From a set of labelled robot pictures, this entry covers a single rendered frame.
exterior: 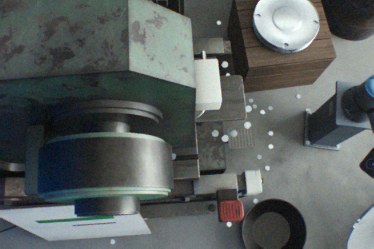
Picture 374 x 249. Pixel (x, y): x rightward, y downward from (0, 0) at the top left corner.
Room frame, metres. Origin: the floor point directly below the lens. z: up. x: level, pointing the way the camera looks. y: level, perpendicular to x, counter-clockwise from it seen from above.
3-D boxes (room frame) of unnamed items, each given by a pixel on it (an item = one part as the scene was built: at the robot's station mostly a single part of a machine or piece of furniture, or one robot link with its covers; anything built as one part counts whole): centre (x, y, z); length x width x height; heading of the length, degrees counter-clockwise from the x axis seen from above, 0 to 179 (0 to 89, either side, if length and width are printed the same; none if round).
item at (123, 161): (0.10, 0.13, 1.31); 0.22 x 0.12 x 0.22; 92
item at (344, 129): (0.42, -0.69, 0.23); 0.19 x 0.19 x 0.45; 80
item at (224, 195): (0.04, -0.12, 0.62); 0.10 x 0.06 x 0.20; 2
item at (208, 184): (0.07, 0.26, 0.45); 0.92 x 0.12 x 0.90; 92
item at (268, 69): (0.83, -0.45, 0.18); 0.40 x 0.38 x 0.35; 96
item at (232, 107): (0.35, -0.05, 0.72); 0.25 x 0.14 x 0.14; 92
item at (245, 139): (0.35, -0.01, 0.14); 0.59 x 0.10 x 0.05; 92
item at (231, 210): (0.02, -0.12, 0.72); 0.07 x 0.06 x 0.08; 92
